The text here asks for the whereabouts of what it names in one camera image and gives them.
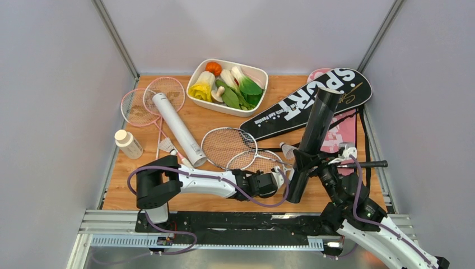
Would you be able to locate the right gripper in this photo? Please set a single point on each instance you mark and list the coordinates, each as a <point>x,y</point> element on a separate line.
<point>303,161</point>

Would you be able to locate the black shuttlecock tube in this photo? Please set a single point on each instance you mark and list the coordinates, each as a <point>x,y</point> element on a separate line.
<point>320,117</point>

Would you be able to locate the white racket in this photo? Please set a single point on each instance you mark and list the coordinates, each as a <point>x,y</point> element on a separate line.
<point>262,160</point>
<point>220,145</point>

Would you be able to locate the white shuttlecock tube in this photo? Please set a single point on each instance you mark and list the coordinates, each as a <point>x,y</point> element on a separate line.
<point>180,131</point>

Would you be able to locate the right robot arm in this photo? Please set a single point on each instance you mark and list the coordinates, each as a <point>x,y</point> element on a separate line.
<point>353,214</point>

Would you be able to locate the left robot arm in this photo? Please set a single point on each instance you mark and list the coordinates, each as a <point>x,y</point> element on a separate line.
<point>156,183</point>

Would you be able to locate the shuttlecock centre left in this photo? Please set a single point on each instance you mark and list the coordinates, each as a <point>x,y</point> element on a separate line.
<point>288,150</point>

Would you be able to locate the pink racket bag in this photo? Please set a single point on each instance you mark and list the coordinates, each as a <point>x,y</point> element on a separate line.
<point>345,131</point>

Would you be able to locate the black racket bag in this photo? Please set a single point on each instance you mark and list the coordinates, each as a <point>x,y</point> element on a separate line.
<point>293,111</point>

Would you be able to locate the toy bok choy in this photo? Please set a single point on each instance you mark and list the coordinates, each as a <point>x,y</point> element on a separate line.
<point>247,90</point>

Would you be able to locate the white vegetable tray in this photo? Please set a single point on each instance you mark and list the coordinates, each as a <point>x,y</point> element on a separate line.
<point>256,74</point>

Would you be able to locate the toy green leaf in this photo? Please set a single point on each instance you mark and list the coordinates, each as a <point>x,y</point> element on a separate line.
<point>229,96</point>

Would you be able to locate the toy mushroom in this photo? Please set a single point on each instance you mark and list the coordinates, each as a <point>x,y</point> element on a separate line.
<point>216,95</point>

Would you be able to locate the toy napa cabbage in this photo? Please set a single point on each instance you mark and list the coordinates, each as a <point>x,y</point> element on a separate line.
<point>202,88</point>

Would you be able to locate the toy pumpkin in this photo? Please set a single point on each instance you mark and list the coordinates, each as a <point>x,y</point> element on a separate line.
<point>214,68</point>

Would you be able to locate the shuttlecock by pink racket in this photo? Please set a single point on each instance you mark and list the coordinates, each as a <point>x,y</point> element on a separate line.
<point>167,146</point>

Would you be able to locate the pink racket rear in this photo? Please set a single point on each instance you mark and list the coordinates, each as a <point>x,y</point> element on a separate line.
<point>173,90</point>

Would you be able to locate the pink racket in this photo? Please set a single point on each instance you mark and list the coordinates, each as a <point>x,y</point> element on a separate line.
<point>134,112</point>
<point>173,90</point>

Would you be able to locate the pink racket front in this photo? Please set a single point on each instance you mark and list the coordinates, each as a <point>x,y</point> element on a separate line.
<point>134,112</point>

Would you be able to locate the small white bottle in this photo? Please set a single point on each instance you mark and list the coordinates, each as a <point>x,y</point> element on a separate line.
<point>128,144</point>

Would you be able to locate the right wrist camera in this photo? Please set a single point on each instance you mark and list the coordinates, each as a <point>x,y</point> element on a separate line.
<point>347,151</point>

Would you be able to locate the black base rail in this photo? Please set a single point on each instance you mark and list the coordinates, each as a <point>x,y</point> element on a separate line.
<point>216,230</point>

